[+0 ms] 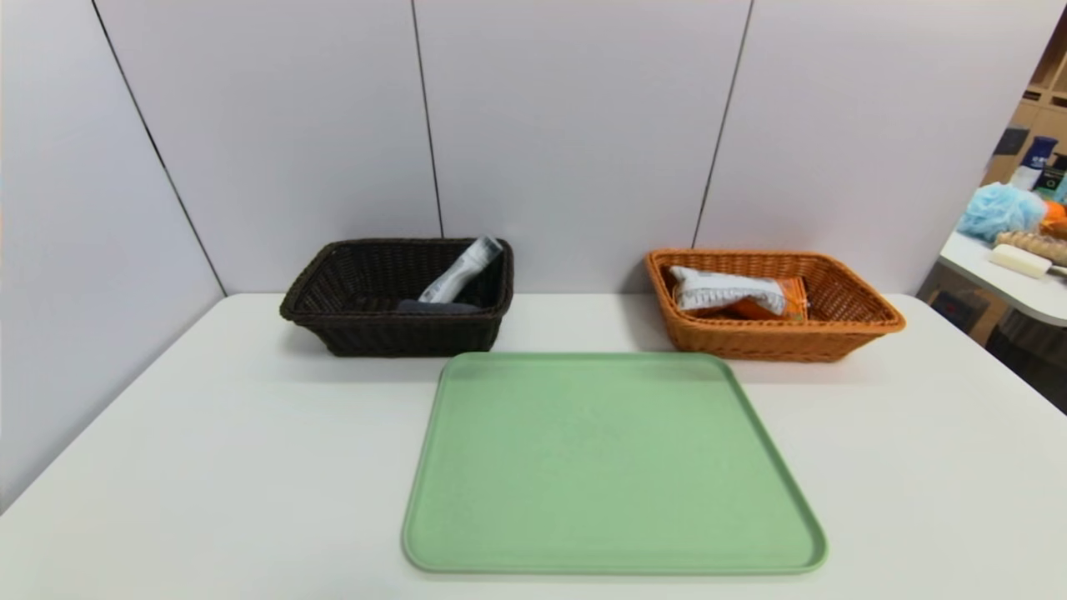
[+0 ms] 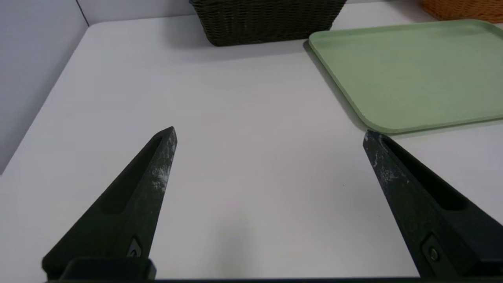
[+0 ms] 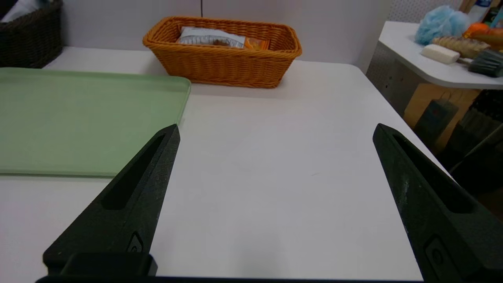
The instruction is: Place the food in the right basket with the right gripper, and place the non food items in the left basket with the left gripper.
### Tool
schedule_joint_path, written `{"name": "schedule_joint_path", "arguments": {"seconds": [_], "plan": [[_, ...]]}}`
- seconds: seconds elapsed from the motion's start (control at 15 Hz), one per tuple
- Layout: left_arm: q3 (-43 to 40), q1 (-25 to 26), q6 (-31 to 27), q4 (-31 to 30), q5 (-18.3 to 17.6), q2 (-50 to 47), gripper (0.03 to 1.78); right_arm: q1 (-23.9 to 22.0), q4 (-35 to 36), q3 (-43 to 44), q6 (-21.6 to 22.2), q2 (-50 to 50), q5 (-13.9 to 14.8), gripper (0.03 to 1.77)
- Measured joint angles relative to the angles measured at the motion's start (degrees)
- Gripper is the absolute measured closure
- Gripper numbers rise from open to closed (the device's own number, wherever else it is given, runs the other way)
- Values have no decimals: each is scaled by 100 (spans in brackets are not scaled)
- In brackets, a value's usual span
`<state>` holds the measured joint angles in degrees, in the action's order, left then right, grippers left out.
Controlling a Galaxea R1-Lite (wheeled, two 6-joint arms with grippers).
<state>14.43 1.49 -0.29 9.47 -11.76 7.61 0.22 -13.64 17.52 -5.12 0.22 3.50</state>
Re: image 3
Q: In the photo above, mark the woven beige brush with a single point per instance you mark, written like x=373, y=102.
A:
x=461, y=45

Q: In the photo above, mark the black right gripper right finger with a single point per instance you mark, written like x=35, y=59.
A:
x=444, y=224

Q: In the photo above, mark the dark brown wicker basket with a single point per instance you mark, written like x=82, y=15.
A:
x=31, y=43

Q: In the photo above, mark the orange snack packet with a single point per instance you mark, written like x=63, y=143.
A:
x=212, y=38

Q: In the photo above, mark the white soap bar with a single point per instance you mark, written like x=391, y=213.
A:
x=439, y=54

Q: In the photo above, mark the light blue bath loofah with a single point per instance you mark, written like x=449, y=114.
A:
x=440, y=24

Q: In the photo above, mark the light green plastic tray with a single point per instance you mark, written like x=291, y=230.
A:
x=78, y=118

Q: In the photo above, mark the translucent white plastic bottle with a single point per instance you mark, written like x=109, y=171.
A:
x=21, y=8

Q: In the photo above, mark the dark grey bristle brush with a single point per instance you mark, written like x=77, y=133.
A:
x=487, y=65

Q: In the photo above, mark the orange wicker basket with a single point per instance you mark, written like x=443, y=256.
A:
x=224, y=67

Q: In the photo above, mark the orange round object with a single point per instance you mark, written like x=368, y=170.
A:
x=477, y=30

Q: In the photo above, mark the white side table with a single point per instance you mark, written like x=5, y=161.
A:
x=401, y=51

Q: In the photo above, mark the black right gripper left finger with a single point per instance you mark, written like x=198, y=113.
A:
x=118, y=220

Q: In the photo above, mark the white bottle with blue cap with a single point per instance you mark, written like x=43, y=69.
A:
x=479, y=10

